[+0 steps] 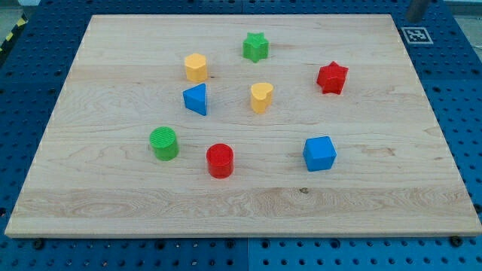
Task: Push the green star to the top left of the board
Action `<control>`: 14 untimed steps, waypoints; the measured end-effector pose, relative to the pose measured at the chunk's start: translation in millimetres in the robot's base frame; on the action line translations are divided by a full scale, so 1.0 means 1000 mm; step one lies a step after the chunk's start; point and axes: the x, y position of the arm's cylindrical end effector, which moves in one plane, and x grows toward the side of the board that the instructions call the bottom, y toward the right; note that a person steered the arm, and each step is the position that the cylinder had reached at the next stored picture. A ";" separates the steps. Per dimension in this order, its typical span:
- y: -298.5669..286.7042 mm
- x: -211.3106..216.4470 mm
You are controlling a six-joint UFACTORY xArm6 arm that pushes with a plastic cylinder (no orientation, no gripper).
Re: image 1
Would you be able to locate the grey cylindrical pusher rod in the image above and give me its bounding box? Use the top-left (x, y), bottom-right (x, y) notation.
top-left (405, 0), bottom-right (430, 23)

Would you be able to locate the blue triangle block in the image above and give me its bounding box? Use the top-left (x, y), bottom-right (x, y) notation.
top-left (182, 83), bottom-right (207, 116)

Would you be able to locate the green star block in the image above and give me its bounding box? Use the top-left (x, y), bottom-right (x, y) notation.
top-left (243, 32), bottom-right (270, 62)

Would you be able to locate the yellow hexagon block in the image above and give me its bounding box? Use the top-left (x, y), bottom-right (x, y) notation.
top-left (185, 53), bottom-right (208, 83)

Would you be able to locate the red cylinder block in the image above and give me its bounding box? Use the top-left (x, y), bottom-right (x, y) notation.
top-left (206, 143), bottom-right (234, 178)

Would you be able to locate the blue cube block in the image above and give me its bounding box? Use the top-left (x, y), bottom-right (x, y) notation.
top-left (303, 136), bottom-right (337, 172)

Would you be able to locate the light wooden board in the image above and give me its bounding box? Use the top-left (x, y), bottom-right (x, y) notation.
top-left (5, 14), bottom-right (481, 239)

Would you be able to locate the yellow heart block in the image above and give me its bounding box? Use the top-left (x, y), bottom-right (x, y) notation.
top-left (250, 82), bottom-right (274, 114)

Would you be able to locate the white fiducial marker tag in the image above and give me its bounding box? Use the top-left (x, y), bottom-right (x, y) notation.
top-left (401, 27), bottom-right (433, 44)

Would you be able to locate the green cylinder block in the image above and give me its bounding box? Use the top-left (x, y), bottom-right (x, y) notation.
top-left (149, 126), bottom-right (178, 161)

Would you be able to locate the yellow black hazard tape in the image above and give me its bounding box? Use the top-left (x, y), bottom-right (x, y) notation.
top-left (1, 15), bottom-right (29, 53)

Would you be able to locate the red star block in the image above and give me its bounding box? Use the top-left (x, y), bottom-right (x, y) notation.
top-left (316, 61), bottom-right (349, 95)

